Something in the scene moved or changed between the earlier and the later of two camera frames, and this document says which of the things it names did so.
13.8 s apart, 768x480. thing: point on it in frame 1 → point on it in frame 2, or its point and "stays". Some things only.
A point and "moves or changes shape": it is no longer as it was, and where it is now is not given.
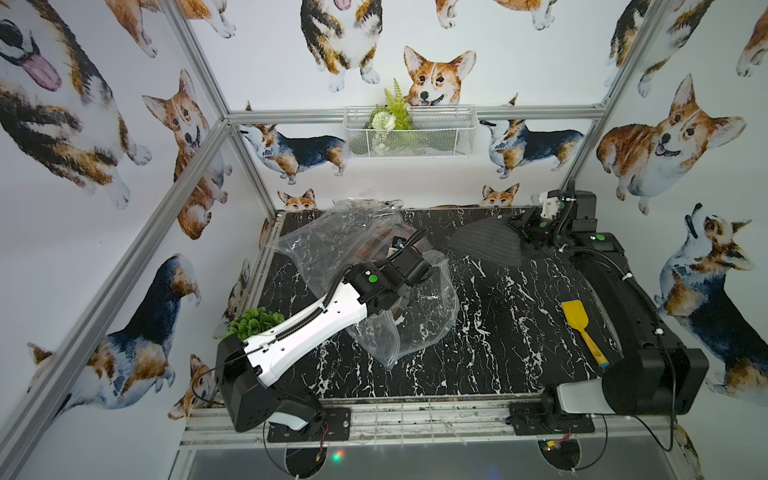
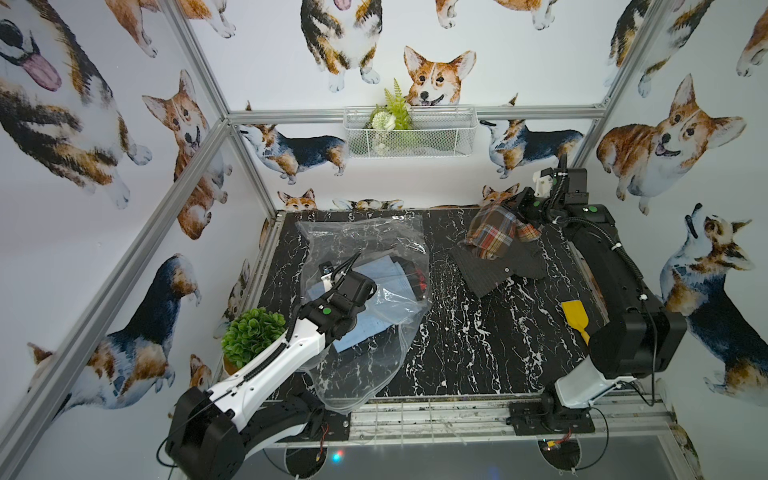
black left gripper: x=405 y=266 → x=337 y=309
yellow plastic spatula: x=578 y=318 stays
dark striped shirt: x=495 y=239 → x=526 y=259
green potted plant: x=253 y=321 stays
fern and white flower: x=384 y=121 stays
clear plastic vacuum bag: x=351 y=232 moves or changes shape
